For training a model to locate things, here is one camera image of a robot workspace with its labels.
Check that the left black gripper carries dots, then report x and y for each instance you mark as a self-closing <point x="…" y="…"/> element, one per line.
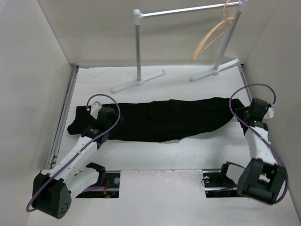
<point x="115" y="118"/>

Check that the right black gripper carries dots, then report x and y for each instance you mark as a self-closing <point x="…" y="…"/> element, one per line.
<point x="239" y="111"/>

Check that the black trousers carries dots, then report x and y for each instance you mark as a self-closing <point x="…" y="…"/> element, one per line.
<point x="161" y="121"/>

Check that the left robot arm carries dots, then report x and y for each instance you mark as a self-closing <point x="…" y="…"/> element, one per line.
<point x="54" y="191"/>

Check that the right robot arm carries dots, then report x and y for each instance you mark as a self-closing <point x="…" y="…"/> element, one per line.
<point x="263" y="177"/>

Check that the beige plastic hanger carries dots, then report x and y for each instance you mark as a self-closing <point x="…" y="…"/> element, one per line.
<point x="215" y="33"/>

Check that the white clothes rack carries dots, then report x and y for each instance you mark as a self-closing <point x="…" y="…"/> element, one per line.
<point x="231" y="12"/>

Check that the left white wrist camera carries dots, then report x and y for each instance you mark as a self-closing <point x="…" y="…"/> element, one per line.
<point x="94" y="109"/>

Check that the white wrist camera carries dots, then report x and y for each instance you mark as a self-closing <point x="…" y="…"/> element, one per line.
<point x="270" y="113"/>
<point x="94" y="109"/>

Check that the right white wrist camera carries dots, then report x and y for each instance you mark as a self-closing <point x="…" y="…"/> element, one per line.
<point x="270" y="113"/>

